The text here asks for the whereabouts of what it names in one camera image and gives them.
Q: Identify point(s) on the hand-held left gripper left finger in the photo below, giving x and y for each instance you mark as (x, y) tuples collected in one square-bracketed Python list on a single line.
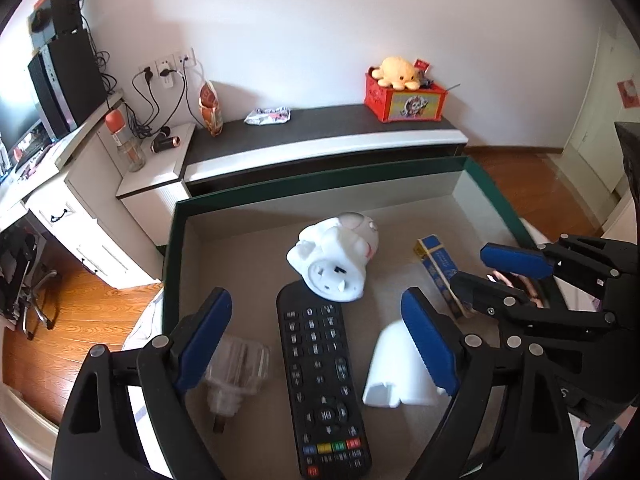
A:
[(200, 345)]

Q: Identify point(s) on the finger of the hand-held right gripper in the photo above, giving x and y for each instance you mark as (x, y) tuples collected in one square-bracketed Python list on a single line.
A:
[(480, 290), (515, 259)]

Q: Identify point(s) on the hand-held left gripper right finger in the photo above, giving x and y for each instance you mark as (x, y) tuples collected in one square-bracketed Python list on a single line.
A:
[(430, 345)]

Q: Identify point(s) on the white curved plastic cover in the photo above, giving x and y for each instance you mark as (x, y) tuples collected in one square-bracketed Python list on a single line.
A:
[(395, 365)]

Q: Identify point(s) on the clear plastic plug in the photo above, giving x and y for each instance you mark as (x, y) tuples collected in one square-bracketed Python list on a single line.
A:
[(240, 370)]

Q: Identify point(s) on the blue patterned slim box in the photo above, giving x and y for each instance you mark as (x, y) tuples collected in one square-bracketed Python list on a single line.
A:
[(440, 262)]

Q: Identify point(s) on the large cardboard box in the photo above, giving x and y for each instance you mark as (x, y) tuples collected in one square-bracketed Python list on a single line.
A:
[(250, 260)]

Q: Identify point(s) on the black remote control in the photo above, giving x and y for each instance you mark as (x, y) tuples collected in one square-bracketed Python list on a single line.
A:
[(320, 375)]

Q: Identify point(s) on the white octopus-shaped socket adapter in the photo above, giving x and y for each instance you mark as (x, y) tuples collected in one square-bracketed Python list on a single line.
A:
[(330, 245)]

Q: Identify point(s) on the white door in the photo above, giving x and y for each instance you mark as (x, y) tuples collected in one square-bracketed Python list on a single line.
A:
[(600, 135)]

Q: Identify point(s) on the white desk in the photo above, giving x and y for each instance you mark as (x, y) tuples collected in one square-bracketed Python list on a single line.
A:
[(100, 210)]

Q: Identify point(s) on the red storage crate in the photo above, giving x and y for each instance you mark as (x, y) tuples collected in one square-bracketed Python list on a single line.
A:
[(400, 105)]

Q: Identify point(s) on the black office chair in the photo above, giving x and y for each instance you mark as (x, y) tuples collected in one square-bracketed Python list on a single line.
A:
[(20, 270)]

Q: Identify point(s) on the red door decoration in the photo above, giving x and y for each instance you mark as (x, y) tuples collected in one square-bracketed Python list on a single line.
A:
[(629, 92)]

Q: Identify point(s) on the black hair curler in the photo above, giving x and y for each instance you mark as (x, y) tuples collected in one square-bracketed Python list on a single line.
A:
[(167, 142)]

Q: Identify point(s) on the orange cap water bottle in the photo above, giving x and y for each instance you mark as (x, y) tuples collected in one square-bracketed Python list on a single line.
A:
[(127, 152)]

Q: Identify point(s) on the yellow octopus plush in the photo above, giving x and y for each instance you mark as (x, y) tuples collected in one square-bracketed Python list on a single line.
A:
[(395, 72)]

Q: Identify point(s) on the black top low cabinet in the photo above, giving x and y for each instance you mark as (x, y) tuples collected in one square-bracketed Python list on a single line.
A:
[(325, 125)]

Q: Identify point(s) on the orange snack bag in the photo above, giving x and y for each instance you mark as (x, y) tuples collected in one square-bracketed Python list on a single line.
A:
[(210, 110)]

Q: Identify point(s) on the silver foil packet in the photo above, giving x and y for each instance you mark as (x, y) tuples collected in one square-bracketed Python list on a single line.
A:
[(267, 116)]

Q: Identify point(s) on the black computer tower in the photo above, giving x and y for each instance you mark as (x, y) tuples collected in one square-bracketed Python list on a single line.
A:
[(70, 85)]

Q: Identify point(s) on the black monitor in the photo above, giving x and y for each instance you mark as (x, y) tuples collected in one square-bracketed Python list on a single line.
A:
[(15, 120)]

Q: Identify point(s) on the black speaker box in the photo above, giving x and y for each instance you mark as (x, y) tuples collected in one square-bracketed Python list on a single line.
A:
[(65, 12)]

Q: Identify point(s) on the white wall socket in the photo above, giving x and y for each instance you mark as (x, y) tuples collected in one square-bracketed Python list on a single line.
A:
[(165, 67)]

